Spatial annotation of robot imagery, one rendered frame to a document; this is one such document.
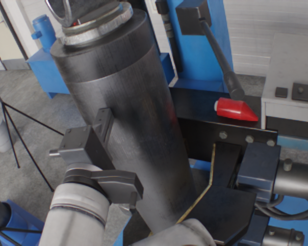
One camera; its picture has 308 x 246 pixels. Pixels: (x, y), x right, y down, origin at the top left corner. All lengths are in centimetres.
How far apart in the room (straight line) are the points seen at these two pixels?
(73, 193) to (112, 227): 162
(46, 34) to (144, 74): 284
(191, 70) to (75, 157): 69
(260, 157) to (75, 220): 57
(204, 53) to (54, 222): 75
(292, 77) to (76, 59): 57
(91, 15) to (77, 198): 32
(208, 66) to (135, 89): 49
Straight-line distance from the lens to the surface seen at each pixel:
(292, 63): 87
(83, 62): 49
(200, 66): 99
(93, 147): 42
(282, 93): 73
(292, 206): 176
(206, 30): 70
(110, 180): 38
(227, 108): 80
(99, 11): 52
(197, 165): 134
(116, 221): 201
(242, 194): 75
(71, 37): 50
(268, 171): 76
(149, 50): 53
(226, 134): 83
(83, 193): 38
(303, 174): 80
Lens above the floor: 164
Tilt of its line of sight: 40 degrees down
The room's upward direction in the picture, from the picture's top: 19 degrees counter-clockwise
